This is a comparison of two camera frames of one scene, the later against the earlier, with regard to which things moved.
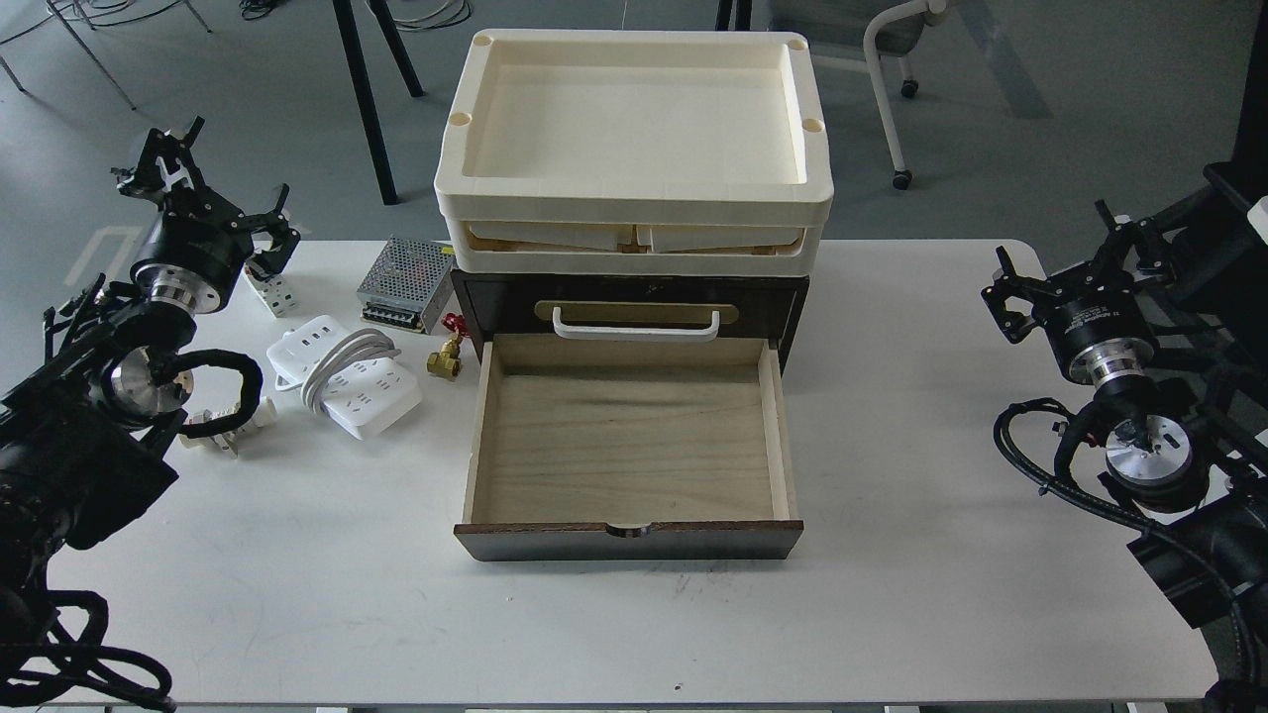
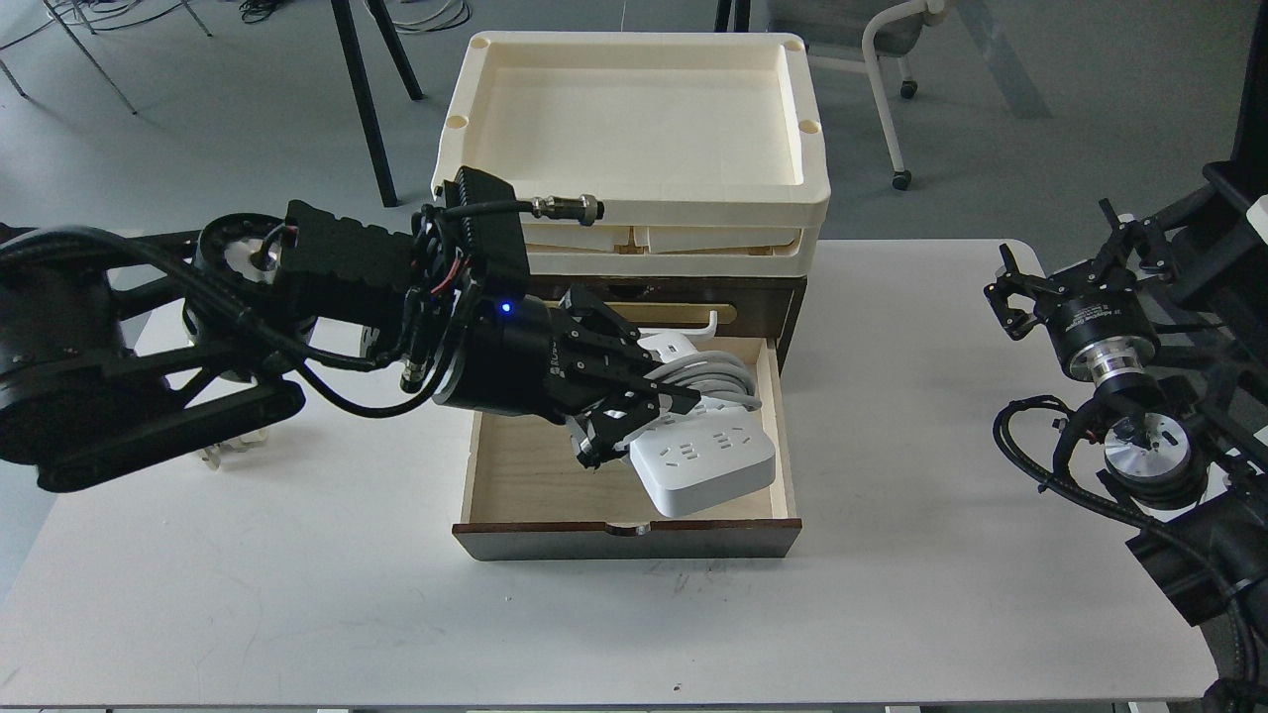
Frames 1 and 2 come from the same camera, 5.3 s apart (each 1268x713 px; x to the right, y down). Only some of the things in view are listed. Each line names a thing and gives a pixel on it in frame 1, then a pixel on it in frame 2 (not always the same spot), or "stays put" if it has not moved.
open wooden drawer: (629, 448) stays put
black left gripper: (196, 255) -> (516, 356)
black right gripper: (1092, 313) stays put
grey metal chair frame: (14, 78) stays put
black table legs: (347, 29) stays put
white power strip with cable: (354, 377) -> (694, 453)
